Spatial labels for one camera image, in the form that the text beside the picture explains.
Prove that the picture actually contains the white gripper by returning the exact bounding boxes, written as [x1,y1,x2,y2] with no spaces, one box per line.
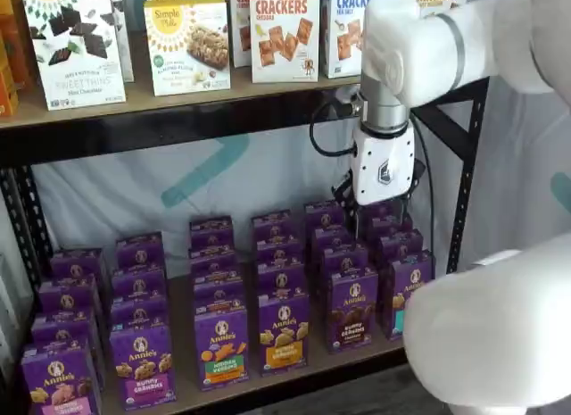
[332,120,426,247]

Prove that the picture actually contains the purple Annie's box brown patch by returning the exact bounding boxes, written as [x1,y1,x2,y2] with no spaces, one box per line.
[326,268,381,355]
[320,244,371,276]
[311,226,356,252]
[303,201,349,233]

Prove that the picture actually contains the purple Annie's box teal patch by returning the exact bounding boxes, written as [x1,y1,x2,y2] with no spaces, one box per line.
[378,250,435,343]
[361,200,405,220]
[377,228,425,258]
[367,213,414,236]

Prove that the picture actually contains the purple Annie's box orange patch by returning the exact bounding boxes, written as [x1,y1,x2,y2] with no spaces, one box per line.
[254,237,302,270]
[256,262,309,301]
[257,293,311,378]
[250,210,294,245]

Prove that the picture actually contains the blue pretzel crackers box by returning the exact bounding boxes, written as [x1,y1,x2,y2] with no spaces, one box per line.
[319,0,396,79]

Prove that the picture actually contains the orange pretzel crackers box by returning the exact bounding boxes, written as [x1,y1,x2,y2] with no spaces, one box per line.
[249,0,321,84]
[228,0,252,70]

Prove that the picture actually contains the purple Annie's box green patch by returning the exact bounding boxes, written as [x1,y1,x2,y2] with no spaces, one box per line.
[193,306,251,393]
[188,214,235,252]
[192,275,247,314]
[188,245,240,280]

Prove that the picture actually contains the purple Annie's box magenta patch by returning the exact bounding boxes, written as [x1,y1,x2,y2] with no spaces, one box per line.
[111,266,170,303]
[108,322,178,412]
[109,295,170,332]
[115,230,167,271]

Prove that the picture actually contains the white Sweet Thins box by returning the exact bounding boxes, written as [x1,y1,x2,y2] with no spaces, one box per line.
[19,0,128,112]
[108,0,136,84]

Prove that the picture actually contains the purple Annie's box pink patch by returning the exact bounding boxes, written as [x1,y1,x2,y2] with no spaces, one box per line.
[21,337,103,415]
[29,307,100,345]
[37,274,100,314]
[49,247,108,283]

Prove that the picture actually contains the orange snack box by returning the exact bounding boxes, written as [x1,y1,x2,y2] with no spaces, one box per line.
[0,29,21,118]
[0,0,35,93]

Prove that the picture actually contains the black metal shelving rack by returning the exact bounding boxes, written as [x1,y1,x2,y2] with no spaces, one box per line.
[0,0,508,415]

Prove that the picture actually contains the thin black cable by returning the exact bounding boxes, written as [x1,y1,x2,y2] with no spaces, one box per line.
[410,114,436,256]

